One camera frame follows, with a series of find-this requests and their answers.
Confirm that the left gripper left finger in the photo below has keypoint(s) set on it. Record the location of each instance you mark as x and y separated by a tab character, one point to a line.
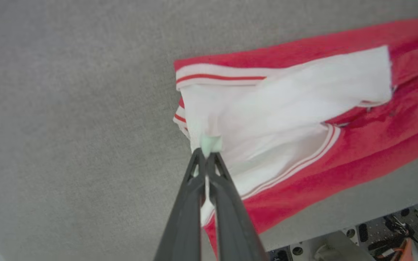
185	224

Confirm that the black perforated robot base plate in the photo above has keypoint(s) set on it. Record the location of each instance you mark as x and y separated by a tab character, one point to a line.
416	224

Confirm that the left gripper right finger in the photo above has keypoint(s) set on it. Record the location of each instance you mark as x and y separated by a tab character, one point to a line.
234	228

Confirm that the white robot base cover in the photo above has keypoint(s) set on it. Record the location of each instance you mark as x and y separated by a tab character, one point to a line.
332	248

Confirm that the red white hooded shirt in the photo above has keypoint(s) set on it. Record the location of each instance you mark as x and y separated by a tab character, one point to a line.
357	145

